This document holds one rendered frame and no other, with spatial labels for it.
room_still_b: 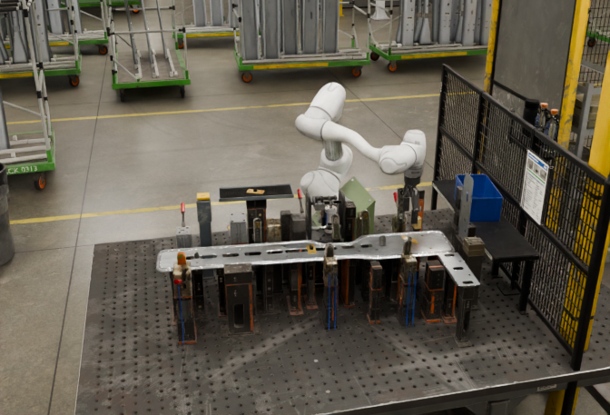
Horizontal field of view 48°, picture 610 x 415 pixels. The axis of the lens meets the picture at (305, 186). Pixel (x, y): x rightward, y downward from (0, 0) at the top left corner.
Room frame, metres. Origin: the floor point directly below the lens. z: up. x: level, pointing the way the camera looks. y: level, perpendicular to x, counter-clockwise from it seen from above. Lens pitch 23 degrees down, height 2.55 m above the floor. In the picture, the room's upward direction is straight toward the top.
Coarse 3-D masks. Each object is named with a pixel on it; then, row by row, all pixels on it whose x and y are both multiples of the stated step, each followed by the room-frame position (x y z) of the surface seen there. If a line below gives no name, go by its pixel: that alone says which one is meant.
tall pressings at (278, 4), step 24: (264, 0) 9.75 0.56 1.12; (288, 0) 10.08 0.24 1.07; (312, 0) 10.14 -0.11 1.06; (336, 0) 10.20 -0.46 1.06; (264, 24) 9.72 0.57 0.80; (288, 24) 10.06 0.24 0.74; (312, 24) 10.12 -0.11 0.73; (336, 24) 10.16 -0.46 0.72; (264, 48) 9.69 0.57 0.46; (288, 48) 10.04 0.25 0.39; (312, 48) 10.10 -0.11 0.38; (336, 48) 10.11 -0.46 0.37
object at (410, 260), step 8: (408, 256) 2.67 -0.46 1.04; (400, 264) 2.70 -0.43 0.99; (408, 264) 2.62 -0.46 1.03; (416, 264) 2.63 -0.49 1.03; (400, 272) 2.70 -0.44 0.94; (408, 272) 2.63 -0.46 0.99; (416, 272) 2.62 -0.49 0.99; (400, 280) 2.70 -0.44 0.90; (408, 280) 2.63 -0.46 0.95; (400, 288) 2.69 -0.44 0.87; (408, 288) 2.62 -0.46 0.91; (400, 296) 2.68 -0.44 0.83; (408, 296) 2.64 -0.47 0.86; (400, 304) 2.67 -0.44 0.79; (408, 304) 2.64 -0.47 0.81; (400, 312) 2.66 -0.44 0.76; (408, 312) 2.63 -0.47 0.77; (400, 320) 2.64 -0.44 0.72; (408, 320) 2.63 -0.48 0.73; (400, 328) 2.61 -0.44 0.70
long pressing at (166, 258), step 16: (304, 240) 2.90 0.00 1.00; (368, 240) 2.91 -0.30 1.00; (400, 240) 2.91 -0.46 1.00; (432, 240) 2.91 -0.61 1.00; (160, 256) 2.75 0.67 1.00; (176, 256) 2.75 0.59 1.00; (192, 256) 2.75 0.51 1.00; (240, 256) 2.75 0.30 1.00; (256, 256) 2.75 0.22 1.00; (272, 256) 2.75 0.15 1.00; (288, 256) 2.75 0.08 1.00; (304, 256) 2.75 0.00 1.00; (320, 256) 2.75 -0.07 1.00; (336, 256) 2.75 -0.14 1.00; (352, 256) 2.75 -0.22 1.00; (368, 256) 2.75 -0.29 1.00; (384, 256) 2.75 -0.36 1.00; (400, 256) 2.76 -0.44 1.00; (416, 256) 2.76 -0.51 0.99
